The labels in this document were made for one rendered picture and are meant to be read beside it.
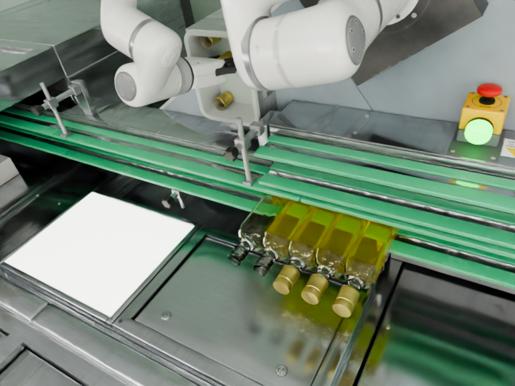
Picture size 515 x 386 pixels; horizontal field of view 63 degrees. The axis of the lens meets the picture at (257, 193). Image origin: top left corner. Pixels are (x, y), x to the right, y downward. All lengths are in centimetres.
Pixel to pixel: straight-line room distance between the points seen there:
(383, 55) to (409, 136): 16
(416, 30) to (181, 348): 73
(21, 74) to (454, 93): 122
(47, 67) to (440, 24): 119
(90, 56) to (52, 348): 101
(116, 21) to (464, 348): 86
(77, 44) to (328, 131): 102
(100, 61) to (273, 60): 120
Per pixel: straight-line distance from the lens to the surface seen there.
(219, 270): 101
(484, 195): 79
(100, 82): 171
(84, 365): 101
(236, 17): 59
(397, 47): 84
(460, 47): 89
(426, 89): 93
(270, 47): 56
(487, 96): 85
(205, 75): 86
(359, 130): 90
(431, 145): 87
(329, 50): 52
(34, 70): 156
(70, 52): 163
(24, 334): 113
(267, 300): 94
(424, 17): 81
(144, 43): 73
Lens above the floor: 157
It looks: 39 degrees down
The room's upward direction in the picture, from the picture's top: 140 degrees counter-clockwise
